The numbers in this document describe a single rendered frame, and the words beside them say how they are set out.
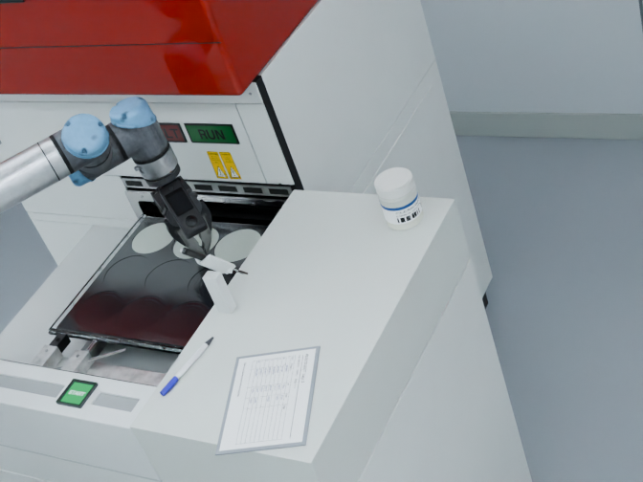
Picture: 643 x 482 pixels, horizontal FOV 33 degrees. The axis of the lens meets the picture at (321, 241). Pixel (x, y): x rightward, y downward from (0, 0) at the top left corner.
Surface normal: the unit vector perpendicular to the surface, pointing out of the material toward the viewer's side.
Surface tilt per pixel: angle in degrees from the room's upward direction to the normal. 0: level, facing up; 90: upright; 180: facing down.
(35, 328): 0
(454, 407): 90
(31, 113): 90
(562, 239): 0
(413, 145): 90
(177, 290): 0
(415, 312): 90
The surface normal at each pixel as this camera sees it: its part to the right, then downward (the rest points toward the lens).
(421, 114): 0.86, 0.07
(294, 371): -0.29, -0.75
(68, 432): -0.42, 0.65
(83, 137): 0.13, -0.14
